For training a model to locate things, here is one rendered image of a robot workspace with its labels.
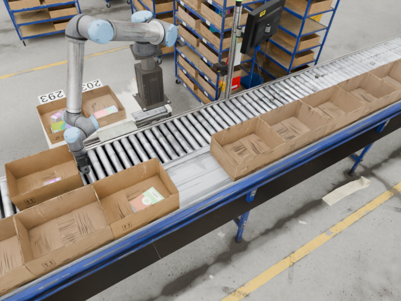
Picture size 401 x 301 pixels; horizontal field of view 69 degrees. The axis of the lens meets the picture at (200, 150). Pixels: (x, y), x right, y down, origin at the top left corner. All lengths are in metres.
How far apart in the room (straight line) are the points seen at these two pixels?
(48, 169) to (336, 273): 2.33
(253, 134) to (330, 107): 0.75
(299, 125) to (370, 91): 0.83
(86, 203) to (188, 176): 0.63
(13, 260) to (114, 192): 0.59
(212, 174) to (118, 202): 0.60
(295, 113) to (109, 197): 1.49
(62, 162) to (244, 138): 1.29
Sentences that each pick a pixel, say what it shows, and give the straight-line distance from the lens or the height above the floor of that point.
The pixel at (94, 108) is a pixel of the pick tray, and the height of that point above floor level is 0.76.
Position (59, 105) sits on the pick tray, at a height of 0.79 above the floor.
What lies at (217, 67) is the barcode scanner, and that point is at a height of 1.08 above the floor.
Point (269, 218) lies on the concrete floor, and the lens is 2.83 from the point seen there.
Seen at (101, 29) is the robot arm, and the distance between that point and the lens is 1.70.
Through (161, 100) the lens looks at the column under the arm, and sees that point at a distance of 2.60.
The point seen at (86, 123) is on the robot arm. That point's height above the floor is 1.16.
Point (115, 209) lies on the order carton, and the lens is 1.78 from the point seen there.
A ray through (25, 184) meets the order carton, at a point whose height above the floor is 0.76.
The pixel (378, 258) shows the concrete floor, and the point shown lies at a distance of 3.02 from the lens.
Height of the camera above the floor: 2.38
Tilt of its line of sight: 48 degrees down
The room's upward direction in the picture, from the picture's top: 3 degrees clockwise
